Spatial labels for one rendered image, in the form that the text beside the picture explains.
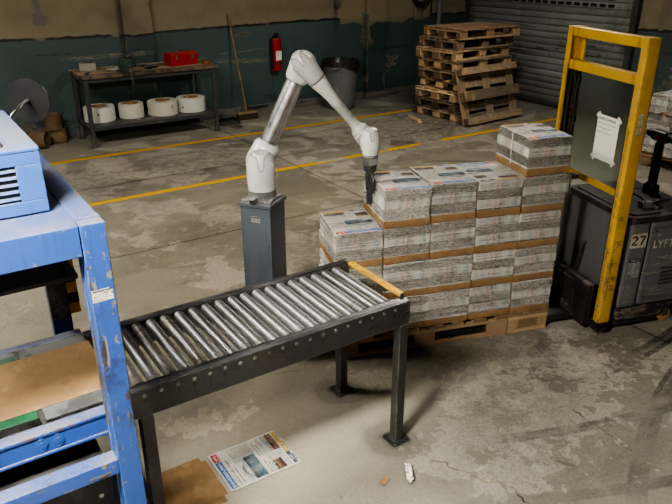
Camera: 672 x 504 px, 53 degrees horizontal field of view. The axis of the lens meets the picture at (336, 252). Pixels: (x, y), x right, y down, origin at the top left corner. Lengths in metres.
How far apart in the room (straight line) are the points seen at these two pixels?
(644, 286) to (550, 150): 1.18
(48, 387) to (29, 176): 0.89
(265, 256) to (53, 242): 1.96
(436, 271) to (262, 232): 1.07
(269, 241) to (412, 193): 0.85
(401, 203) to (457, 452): 1.37
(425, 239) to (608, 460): 1.51
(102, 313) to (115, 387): 0.27
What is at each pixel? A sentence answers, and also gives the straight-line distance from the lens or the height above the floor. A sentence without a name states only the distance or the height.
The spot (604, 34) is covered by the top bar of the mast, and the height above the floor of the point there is 1.83.
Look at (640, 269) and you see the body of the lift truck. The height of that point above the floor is 0.43.
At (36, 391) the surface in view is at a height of 0.80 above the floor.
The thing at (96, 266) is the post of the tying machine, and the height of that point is 1.41.
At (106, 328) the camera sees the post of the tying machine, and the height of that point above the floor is 1.20.
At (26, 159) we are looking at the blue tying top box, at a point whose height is 1.72.
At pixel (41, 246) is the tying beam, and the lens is 2.05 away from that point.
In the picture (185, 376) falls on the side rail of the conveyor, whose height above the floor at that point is 0.80.
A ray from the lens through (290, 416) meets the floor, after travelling 3.70.
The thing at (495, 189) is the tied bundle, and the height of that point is 1.00.
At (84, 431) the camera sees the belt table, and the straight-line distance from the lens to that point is 2.56.
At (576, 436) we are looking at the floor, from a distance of 3.77.
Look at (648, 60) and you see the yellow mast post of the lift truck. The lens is 4.14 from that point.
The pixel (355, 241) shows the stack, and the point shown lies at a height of 0.78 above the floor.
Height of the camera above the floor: 2.26
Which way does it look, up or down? 24 degrees down
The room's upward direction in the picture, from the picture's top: straight up
